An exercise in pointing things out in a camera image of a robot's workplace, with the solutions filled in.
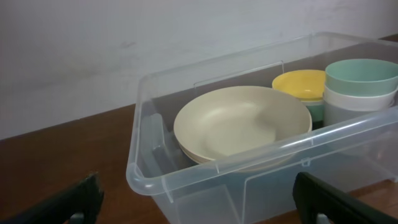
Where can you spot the mint green small bowl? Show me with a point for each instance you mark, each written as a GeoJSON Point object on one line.
{"type": "Point", "coordinates": [317, 112]}

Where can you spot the cream plastic cup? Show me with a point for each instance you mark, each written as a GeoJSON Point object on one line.
{"type": "Point", "coordinates": [358, 103]}

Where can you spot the large cream bowl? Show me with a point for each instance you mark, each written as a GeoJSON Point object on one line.
{"type": "Point", "coordinates": [237, 119]}
{"type": "Point", "coordinates": [192, 157]}

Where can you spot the white small bowl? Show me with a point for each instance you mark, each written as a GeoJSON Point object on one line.
{"type": "Point", "coordinates": [313, 103]}

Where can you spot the mint green plastic cup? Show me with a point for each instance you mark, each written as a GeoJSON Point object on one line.
{"type": "Point", "coordinates": [362, 77]}

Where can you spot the yellow small bowl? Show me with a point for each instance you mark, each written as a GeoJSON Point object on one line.
{"type": "Point", "coordinates": [306, 85]}

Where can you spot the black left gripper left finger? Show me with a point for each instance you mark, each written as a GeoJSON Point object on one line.
{"type": "Point", "coordinates": [79, 203]}

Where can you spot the grey plastic cup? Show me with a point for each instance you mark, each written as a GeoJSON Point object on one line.
{"type": "Point", "coordinates": [334, 114]}

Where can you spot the clear plastic storage container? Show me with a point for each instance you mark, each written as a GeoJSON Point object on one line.
{"type": "Point", "coordinates": [255, 185]}

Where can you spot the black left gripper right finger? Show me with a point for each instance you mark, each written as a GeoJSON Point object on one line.
{"type": "Point", "coordinates": [313, 196]}

